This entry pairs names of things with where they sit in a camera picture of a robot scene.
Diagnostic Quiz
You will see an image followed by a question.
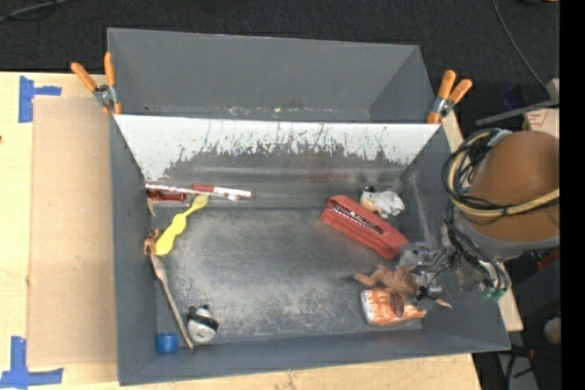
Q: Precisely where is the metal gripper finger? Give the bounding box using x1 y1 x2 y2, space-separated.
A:
398 241 442 271
409 269 445 303

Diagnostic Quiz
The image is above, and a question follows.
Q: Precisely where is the brown toy animal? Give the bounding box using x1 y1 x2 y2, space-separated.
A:
353 263 454 311

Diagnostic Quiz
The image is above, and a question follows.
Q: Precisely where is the orange and white packet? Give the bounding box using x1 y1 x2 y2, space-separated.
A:
359 288 429 327

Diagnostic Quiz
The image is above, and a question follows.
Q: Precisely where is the red flat case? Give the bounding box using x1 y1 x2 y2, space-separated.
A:
319 195 410 262

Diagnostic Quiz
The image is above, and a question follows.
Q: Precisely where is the white toy cow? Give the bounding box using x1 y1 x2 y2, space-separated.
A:
358 185 407 219

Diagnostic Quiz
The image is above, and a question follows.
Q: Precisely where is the grey metal bin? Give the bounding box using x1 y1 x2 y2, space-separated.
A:
105 27 512 387

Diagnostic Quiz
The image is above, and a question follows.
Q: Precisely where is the yellow plastic toy spoon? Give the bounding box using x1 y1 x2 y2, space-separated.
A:
154 195 209 258

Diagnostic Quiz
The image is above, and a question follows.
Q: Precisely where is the red and white striped stick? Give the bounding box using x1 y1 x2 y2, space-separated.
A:
144 182 253 203

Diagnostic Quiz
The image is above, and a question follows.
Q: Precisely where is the wooden spoon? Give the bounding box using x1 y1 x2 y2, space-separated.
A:
149 254 196 351

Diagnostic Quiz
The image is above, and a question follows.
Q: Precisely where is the red-brown small bar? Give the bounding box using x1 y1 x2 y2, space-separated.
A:
145 189 188 204

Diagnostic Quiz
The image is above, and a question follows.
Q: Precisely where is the blue cap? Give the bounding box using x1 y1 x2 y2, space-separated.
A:
154 332 180 355

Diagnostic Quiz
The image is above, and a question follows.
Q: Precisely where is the brown cardboard board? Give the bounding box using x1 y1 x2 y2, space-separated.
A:
26 97 121 369

